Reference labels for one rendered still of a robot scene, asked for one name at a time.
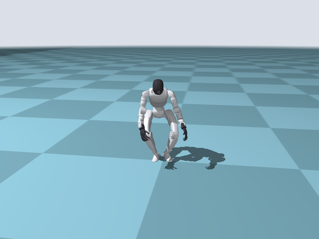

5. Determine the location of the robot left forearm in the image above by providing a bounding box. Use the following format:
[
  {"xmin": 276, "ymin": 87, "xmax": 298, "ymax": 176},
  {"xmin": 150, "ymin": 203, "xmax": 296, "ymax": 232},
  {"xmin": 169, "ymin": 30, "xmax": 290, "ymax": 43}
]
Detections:
[{"xmin": 176, "ymin": 107, "xmax": 185, "ymax": 127}]

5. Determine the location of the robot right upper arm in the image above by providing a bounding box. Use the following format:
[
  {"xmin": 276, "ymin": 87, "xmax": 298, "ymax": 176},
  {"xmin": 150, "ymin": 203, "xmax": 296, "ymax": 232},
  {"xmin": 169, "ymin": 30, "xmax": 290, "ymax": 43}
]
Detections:
[{"xmin": 140, "ymin": 90, "xmax": 150, "ymax": 114}]

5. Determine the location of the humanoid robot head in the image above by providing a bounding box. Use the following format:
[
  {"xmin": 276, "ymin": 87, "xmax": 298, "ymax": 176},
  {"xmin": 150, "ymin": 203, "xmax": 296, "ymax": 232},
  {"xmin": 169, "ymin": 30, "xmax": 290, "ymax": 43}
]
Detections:
[{"xmin": 153, "ymin": 79, "xmax": 164, "ymax": 95}]

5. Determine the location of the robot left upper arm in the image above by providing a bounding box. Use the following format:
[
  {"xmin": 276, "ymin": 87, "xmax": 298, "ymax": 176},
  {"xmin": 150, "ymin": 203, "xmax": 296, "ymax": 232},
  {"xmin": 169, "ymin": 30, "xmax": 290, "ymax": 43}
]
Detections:
[{"xmin": 167, "ymin": 90, "xmax": 180, "ymax": 113}]

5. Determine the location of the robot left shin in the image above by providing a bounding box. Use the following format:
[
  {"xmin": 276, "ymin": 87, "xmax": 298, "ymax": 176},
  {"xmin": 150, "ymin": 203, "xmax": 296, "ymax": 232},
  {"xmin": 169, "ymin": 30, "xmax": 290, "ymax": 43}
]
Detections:
[{"xmin": 165, "ymin": 133, "xmax": 179, "ymax": 154}]

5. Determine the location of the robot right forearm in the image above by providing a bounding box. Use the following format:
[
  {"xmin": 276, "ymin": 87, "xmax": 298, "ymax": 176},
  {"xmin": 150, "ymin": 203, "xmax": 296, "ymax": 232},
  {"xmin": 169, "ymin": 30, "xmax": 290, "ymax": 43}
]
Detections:
[{"xmin": 138, "ymin": 108, "xmax": 145, "ymax": 128}]

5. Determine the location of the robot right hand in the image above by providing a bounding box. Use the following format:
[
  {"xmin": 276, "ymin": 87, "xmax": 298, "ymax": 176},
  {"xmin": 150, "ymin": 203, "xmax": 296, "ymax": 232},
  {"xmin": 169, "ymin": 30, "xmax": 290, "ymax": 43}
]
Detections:
[{"xmin": 139, "ymin": 124, "xmax": 149, "ymax": 141}]

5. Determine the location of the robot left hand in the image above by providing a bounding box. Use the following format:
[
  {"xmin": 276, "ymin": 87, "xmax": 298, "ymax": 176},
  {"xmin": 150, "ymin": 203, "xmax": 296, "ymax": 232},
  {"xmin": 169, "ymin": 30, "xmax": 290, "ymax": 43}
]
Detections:
[{"xmin": 180, "ymin": 123, "xmax": 187, "ymax": 141}]

